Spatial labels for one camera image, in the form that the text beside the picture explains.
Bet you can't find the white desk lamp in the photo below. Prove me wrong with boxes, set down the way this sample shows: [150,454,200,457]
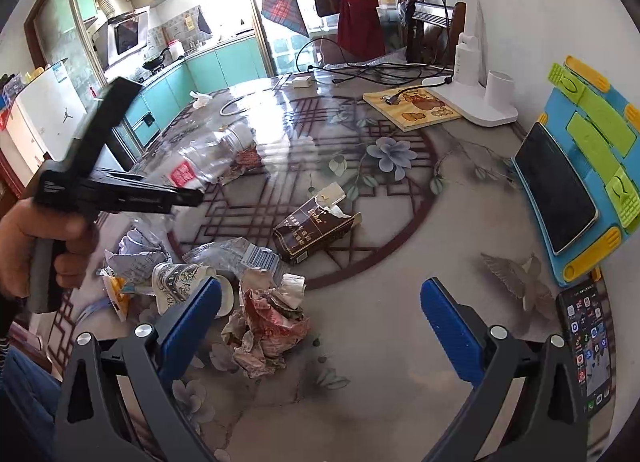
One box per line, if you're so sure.
[424,0,519,129]

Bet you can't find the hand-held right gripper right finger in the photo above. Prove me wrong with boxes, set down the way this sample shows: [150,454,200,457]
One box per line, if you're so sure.
[419,277,591,462]

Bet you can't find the dark wooden chair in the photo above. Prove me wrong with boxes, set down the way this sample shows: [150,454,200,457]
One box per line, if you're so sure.
[404,0,468,67]

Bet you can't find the black tablet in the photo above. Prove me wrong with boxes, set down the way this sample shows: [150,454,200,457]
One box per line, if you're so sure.
[513,121,599,256]

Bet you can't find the red garment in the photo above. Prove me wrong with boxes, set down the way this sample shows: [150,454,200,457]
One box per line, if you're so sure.
[336,0,387,59]

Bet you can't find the reddish snack wrapper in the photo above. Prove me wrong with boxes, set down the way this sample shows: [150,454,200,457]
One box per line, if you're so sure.
[219,146,262,186]

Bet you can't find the clear plastic bottle red label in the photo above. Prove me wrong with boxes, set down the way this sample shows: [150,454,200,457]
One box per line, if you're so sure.
[144,121,257,189]

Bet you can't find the white refrigerator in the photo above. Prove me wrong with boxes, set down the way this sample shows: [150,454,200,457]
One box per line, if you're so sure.
[0,58,90,183]

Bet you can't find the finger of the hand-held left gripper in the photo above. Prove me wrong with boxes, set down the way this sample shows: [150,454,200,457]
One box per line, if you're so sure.
[92,168,205,216]
[65,77,147,174]

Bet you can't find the steel range hood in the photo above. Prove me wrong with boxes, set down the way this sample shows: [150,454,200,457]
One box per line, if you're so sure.
[91,0,152,69]

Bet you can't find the blue yellow toy tablet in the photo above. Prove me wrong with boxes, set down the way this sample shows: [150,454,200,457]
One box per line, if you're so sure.
[511,55,640,289]

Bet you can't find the black smartphone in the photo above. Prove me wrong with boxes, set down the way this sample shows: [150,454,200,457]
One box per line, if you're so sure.
[555,276,617,417]

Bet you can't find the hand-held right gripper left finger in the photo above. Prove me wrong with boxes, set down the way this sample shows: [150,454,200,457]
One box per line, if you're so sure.
[52,276,222,462]

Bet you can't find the black wok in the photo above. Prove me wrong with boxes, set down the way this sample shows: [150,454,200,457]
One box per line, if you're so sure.
[142,46,172,70]

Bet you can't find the teal kitchen cabinets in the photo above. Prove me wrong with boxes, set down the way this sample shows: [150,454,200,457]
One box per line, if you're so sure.
[71,0,269,144]

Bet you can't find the white patterned wrapper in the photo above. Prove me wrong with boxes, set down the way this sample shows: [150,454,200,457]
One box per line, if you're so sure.
[151,262,234,317]

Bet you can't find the red white wrapper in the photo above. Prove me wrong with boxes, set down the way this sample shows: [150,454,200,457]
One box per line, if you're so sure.
[221,269,310,379]

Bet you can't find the white charger cable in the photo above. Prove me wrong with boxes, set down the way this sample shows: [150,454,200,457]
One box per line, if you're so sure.
[219,73,315,117]

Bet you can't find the blue white snack packet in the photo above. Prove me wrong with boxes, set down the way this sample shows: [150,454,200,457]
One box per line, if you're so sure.
[181,237,282,284]

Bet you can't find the crumpled white paper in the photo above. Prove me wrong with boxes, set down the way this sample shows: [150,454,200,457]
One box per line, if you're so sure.
[103,229,172,294]

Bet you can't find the yellow white packet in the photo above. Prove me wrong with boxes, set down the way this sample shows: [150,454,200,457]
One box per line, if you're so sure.
[101,273,132,324]

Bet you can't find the person's jeans leg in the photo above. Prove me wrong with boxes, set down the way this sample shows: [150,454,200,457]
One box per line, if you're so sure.
[0,343,64,462]

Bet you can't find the brown snack wrapper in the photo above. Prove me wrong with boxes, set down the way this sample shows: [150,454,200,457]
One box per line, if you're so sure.
[273,183,362,264]

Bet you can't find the person's left hand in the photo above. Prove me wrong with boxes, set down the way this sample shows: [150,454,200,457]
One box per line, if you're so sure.
[0,199,99,298]

